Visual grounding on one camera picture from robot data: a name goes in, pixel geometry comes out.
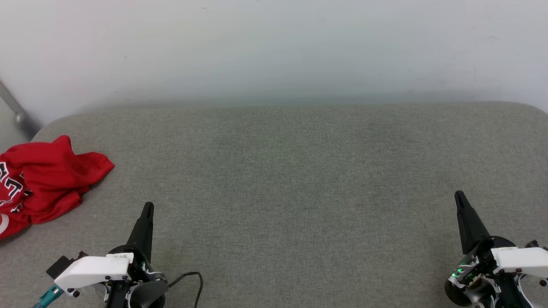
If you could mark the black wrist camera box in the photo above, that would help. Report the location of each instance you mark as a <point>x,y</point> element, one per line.
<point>60,265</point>

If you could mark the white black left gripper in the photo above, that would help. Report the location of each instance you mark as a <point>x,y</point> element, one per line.
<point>98,269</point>

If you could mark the red shirt with white print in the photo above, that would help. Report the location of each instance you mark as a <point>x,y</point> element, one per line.
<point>47,179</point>

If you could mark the grey metal pole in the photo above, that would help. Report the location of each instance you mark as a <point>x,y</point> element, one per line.
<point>19,115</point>

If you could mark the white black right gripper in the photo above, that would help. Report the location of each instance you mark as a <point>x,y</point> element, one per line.
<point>522,261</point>

